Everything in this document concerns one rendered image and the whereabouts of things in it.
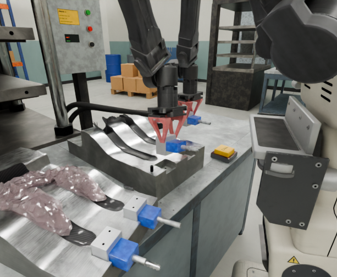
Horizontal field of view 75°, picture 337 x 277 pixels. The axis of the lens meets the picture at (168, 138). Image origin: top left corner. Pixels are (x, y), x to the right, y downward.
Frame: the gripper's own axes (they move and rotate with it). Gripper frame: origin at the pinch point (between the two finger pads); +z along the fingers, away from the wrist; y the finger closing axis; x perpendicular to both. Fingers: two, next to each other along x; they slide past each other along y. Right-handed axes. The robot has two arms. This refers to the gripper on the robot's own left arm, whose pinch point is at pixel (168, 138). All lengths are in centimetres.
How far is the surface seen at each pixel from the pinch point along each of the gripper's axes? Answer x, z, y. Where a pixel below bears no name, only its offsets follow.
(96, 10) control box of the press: -78, -59, -32
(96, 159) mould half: -29.0, 10.4, 5.9
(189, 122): -10.7, -0.8, -26.5
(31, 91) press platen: -78, -14, 7
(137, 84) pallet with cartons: -366, -30, -325
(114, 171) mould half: -19.2, 12.6, 5.7
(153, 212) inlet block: 7.8, 13.8, 15.0
